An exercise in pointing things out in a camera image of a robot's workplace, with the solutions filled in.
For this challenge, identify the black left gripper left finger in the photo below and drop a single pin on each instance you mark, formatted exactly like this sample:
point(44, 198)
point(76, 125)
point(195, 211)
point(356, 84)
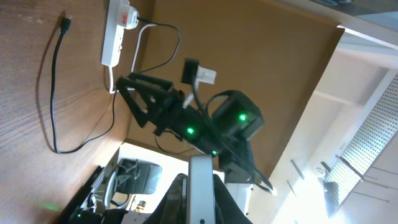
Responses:
point(170, 208)

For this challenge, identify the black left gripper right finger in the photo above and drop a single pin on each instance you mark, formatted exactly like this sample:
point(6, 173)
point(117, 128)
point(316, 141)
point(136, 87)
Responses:
point(227, 211)

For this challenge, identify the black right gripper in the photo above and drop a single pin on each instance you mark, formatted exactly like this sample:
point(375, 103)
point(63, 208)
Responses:
point(148, 100)

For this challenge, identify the blue Galaxy smartphone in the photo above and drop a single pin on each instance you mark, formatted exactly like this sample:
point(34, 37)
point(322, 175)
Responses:
point(200, 191)

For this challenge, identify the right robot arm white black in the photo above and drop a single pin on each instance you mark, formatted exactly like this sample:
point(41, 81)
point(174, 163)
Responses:
point(225, 134)

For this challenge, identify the white charger plug adapter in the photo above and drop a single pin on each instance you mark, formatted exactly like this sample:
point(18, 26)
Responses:
point(128, 17)

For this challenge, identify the white power strip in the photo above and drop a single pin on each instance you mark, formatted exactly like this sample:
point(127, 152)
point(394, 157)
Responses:
point(113, 35)

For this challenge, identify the perforated metal panel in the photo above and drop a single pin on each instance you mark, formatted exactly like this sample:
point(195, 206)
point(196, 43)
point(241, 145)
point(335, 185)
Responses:
point(377, 129)

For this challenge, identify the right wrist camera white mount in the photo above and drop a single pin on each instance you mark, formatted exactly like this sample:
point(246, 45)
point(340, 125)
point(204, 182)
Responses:
point(193, 74)

